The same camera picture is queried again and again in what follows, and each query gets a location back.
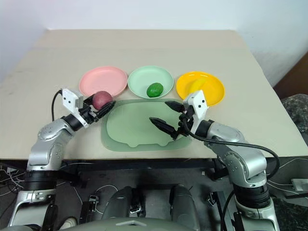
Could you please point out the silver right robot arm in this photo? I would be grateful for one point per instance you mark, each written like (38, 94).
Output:
(240, 158)

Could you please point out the yellow plate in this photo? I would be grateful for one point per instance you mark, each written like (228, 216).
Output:
(214, 91)

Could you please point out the white round cap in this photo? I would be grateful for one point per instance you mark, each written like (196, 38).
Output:
(69, 222)

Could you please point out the dark grey rounded shape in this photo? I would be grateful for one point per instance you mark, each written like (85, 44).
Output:
(122, 202)
(184, 207)

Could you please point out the white box on floor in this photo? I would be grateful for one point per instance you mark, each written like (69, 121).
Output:
(299, 184)

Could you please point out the green lime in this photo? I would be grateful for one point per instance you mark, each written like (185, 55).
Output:
(155, 90)

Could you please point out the grey robot torso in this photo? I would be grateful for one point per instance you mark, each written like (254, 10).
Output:
(134, 225)

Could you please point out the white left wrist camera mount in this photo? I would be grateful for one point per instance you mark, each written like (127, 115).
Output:
(69, 98)

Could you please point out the brown wooden board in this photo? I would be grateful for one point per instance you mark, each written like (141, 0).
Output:
(296, 77)

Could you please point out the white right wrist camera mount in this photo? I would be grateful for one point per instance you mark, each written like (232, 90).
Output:
(199, 103)

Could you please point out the light green plate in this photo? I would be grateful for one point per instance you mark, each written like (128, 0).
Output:
(144, 77)

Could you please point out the pink plate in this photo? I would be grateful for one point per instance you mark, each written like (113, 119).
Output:
(103, 79)

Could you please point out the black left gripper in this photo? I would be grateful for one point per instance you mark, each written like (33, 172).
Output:
(89, 115)

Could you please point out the camouflage fabric seat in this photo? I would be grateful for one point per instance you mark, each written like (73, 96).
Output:
(297, 113)

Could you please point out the green rounded tray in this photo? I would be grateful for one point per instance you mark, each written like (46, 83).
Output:
(134, 125)

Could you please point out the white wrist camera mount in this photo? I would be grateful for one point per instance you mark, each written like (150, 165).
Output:
(199, 103)
(69, 98)

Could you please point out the dark red round fruit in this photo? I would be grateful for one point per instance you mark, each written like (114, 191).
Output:
(101, 99)

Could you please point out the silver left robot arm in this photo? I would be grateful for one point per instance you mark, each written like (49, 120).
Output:
(45, 144)

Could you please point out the yellow banana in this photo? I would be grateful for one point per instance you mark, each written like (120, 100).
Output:
(198, 84)

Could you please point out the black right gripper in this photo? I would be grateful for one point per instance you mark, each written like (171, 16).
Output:
(186, 120)

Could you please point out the black metal table frame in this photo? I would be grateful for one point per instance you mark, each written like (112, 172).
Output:
(144, 164)

